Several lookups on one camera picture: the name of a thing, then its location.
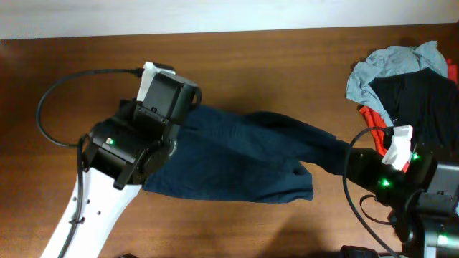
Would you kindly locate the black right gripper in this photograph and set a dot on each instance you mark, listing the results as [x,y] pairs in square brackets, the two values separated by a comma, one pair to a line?
[357,172]

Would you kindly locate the dark navy blue shorts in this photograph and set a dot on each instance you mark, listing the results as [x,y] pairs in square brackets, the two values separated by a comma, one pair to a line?
[256,157]

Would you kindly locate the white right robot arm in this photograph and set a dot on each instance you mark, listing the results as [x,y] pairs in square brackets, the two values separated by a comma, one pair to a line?
[424,198]

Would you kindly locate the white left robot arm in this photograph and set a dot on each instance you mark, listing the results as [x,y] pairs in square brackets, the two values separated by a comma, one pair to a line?
[116,158]

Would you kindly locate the black garment in pile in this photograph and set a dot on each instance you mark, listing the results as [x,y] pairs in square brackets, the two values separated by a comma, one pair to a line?
[424,100]

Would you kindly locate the light blue grey garment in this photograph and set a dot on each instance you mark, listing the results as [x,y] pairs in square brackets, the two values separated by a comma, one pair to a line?
[394,60]

